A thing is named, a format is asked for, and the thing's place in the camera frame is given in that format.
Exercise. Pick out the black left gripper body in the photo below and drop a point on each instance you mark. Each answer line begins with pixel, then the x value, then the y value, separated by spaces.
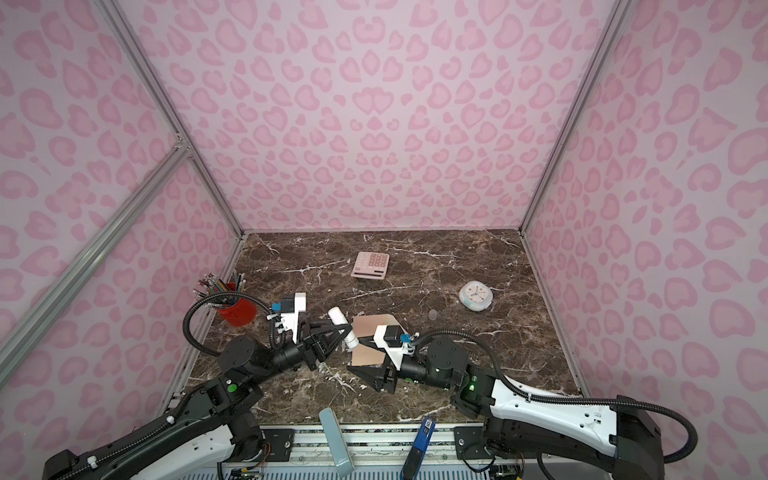
pixel 288 358

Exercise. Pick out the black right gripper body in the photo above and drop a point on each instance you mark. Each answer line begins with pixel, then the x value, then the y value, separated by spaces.
pixel 415 369

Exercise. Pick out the white glue stick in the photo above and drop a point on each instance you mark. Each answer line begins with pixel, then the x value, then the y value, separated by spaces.
pixel 338 318

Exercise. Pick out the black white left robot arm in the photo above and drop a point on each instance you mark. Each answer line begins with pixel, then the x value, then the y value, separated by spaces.
pixel 212 423

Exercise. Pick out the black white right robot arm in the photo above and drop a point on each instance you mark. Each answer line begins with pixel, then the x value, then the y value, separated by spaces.
pixel 622 436

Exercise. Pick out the red pencil cup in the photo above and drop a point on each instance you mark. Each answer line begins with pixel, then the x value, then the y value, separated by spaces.
pixel 239 312

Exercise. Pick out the pink calculator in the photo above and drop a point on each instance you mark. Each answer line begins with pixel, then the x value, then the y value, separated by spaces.
pixel 371 265

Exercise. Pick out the light blue stapler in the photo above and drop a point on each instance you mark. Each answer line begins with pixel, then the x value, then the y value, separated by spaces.
pixel 336 443

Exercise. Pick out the blue utility knife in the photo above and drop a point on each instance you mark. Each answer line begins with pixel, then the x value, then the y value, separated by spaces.
pixel 417 452

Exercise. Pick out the coloured pencils bundle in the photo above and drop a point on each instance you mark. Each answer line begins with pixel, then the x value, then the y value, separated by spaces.
pixel 212 284

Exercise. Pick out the white round clock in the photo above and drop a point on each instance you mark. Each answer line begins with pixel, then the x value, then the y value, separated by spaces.
pixel 476 296

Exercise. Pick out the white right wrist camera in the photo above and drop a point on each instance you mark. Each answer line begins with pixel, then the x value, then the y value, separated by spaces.
pixel 395 343

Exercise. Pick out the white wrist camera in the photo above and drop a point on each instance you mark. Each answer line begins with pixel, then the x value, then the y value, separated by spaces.
pixel 395 343
pixel 285 315

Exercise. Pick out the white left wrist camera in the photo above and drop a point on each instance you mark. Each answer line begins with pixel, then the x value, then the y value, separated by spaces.
pixel 285 315

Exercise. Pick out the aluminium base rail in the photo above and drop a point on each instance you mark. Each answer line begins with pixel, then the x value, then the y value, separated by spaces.
pixel 389 444

